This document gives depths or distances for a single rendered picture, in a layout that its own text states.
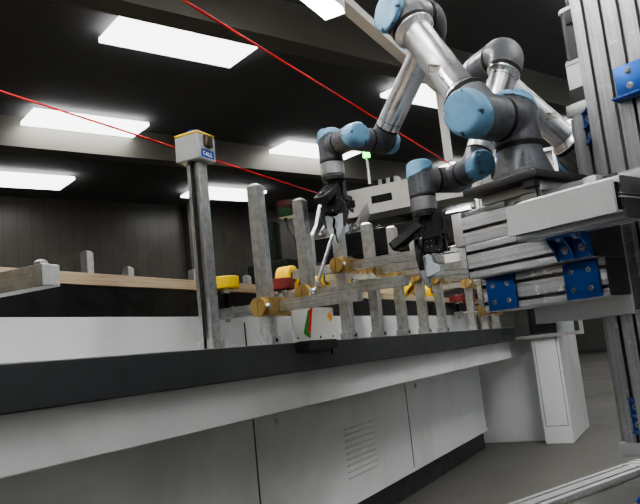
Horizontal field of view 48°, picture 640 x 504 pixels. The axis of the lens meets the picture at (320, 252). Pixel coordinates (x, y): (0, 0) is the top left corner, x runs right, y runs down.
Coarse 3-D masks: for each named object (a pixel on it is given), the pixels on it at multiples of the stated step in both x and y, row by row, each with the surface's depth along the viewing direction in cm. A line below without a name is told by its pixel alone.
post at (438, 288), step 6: (438, 288) 324; (438, 294) 324; (438, 300) 323; (444, 300) 326; (438, 306) 323; (444, 306) 324; (438, 312) 323; (444, 312) 323; (438, 318) 323; (444, 318) 321; (438, 324) 322; (444, 324) 321
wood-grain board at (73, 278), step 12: (60, 276) 156; (72, 276) 159; (84, 276) 162; (96, 276) 165; (108, 276) 168; (120, 276) 172; (132, 276) 176; (156, 288) 184; (168, 288) 187; (180, 288) 192; (192, 288) 196; (240, 288) 217; (252, 288) 223; (408, 300) 345; (432, 300) 377
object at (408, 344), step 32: (160, 352) 146; (192, 352) 154; (224, 352) 165; (256, 352) 177; (288, 352) 190; (320, 352) 206; (352, 352) 225; (384, 352) 248; (416, 352) 276; (0, 384) 111; (32, 384) 116; (64, 384) 122; (96, 384) 129; (128, 384) 136; (160, 384) 144; (192, 384) 153
